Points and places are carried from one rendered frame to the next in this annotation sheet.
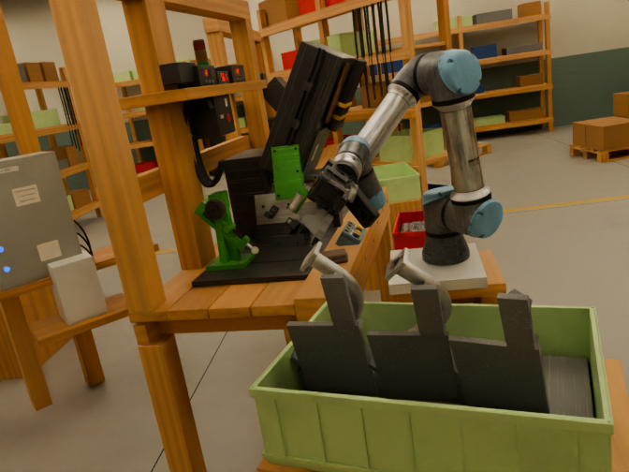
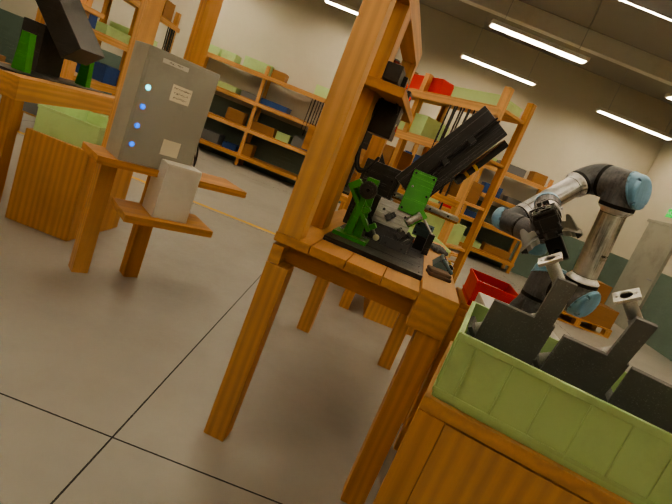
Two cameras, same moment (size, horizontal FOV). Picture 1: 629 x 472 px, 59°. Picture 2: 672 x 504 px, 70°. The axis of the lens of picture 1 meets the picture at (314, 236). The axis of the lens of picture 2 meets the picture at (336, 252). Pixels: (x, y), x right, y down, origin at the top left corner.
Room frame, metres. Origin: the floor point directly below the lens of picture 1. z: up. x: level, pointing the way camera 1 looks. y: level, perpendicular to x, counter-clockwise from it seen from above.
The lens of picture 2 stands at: (-0.06, 0.64, 1.25)
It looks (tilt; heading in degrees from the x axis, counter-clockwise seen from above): 12 degrees down; 352
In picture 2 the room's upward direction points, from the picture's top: 22 degrees clockwise
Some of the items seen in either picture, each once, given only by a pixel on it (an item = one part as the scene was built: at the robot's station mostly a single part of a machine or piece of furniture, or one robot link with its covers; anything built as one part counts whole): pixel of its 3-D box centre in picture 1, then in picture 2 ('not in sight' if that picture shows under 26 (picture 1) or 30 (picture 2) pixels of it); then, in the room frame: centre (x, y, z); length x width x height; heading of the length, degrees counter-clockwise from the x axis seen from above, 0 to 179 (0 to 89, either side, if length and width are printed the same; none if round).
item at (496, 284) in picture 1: (447, 274); not in sight; (1.70, -0.41, 0.83); 0.32 x 0.32 x 0.04; 79
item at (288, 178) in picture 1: (289, 170); (417, 193); (2.21, 0.06, 1.17); 0.13 x 0.12 x 0.20; 165
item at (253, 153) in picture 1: (260, 190); (374, 196); (2.44, 0.21, 1.07); 0.30 x 0.18 x 0.34; 165
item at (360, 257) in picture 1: (356, 243); (431, 274); (2.23, -0.17, 0.82); 1.50 x 0.14 x 0.15; 165
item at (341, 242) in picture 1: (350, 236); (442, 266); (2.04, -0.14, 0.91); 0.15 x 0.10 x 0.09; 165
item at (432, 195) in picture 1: (443, 208); (546, 280); (1.69, -0.41, 1.06); 0.13 x 0.12 x 0.14; 28
